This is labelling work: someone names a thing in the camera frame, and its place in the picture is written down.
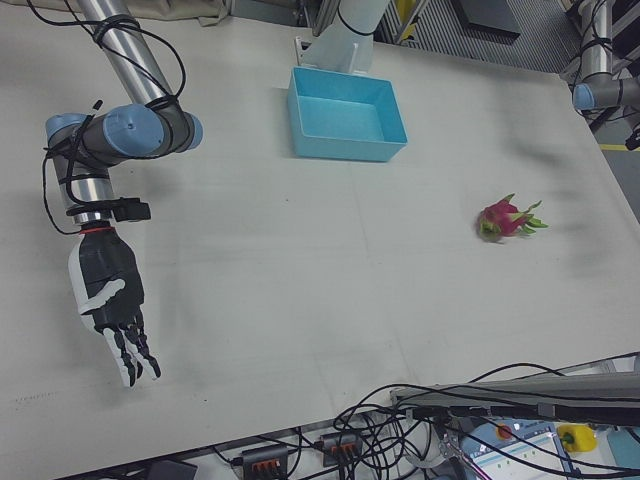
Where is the aluminium frame strut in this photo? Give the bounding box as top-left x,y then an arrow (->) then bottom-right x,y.
294,0 -> 342,37

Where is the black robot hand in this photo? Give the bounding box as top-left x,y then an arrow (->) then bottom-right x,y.
67,230 -> 164,390

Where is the ribbed grey platform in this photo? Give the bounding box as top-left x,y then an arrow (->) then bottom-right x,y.
374,0 -> 574,71

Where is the beige fabric cover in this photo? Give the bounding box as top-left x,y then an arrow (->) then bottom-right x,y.
139,0 -> 236,27

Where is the grey blue teach pendant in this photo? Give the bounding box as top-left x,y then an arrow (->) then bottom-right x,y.
459,418 -> 601,480

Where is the black flat panel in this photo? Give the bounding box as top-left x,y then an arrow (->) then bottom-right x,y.
452,0 -> 522,39

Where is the blue plastic bin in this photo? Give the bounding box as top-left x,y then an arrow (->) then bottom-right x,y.
285,66 -> 410,165

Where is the yellow bell pepper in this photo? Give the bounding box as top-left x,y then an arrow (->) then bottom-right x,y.
557,424 -> 599,454

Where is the black orange connector hub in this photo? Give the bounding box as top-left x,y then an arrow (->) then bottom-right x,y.
241,446 -> 291,476
318,432 -> 365,469

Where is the pink dragon fruit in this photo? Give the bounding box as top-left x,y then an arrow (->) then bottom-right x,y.
477,192 -> 550,245

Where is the yellow black striped bar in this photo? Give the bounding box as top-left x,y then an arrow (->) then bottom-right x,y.
392,0 -> 427,44

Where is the black computer monitor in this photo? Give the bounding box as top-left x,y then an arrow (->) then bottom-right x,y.
148,459 -> 200,480

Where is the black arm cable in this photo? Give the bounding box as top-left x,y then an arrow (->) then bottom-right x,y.
27,0 -> 187,237
562,0 -> 640,131

